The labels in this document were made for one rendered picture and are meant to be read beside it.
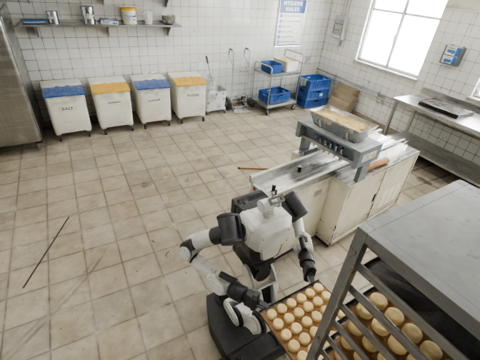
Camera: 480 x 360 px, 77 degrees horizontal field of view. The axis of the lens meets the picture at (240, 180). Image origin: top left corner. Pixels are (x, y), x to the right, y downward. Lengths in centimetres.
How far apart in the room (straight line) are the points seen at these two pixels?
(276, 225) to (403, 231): 84
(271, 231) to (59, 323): 193
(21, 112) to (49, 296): 268
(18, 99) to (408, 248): 466
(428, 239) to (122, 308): 241
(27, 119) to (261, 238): 403
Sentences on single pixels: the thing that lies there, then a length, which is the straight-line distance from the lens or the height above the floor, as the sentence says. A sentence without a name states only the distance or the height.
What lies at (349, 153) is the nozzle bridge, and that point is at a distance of 282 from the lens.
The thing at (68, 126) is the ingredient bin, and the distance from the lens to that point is 530.
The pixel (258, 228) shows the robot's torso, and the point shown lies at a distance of 151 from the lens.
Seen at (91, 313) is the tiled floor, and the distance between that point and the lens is 287.
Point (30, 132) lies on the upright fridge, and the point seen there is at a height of 33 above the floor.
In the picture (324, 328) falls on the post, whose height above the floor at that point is 140.
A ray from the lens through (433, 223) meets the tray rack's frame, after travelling 91.
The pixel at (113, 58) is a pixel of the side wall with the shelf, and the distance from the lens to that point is 570.
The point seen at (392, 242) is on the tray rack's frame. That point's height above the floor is 182.
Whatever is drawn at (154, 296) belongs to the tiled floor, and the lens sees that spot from 283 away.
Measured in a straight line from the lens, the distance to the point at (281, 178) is 270.
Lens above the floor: 231
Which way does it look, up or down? 34 degrees down
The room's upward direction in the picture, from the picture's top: 5 degrees clockwise
